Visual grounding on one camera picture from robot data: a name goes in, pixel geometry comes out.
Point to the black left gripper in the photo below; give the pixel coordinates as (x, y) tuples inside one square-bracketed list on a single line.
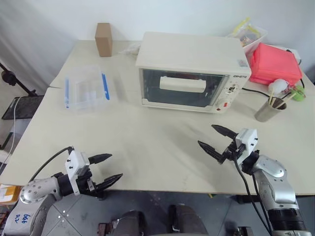
[(85, 183)]

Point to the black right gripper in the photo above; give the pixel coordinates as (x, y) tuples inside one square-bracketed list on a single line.
[(232, 152)]

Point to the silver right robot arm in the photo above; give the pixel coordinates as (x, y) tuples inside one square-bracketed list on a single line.
[(275, 182)]

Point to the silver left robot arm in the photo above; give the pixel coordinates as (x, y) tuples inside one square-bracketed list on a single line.
[(37, 194)]

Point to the cream toaster oven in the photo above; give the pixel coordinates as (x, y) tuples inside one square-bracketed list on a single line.
[(187, 51)]

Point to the dark rounded shape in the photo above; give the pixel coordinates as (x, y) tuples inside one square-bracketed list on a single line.
[(128, 222), (187, 220)]

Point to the steel cup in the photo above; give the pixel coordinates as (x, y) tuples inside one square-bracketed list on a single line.
[(269, 113)]

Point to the wooden chopstick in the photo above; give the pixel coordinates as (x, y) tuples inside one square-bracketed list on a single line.
[(271, 97), (286, 100)]

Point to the white round toy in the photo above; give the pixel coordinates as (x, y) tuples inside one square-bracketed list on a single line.
[(278, 86)]

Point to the clear box with blue latches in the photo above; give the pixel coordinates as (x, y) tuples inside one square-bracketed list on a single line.
[(86, 88)]

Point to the green plastic toy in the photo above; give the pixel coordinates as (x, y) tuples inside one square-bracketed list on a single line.
[(299, 93)]

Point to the pink plastic box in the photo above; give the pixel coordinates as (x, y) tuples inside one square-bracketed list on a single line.
[(275, 64)]

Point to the yellow cardboard package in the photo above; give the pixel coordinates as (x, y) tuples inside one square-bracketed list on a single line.
[(8, 195)]

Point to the clear plastic storage bin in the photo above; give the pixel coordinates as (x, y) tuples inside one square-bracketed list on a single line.
[(256, 39)]

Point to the yellow plastic bag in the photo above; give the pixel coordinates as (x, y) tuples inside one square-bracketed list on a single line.
[(242, 25)]

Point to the black tripod stand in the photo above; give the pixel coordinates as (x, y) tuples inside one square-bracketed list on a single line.
[(14, 79)]

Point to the brown cardboard box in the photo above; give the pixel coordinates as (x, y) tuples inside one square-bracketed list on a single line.
[(103, 39)]

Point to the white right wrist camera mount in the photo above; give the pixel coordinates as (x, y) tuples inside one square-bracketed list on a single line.
[(247, 141)]

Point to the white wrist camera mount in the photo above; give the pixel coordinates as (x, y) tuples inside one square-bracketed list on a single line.
[(247, 141), (75, 163)]

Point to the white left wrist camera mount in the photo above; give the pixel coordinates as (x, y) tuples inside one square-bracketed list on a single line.
[(75, 163)]

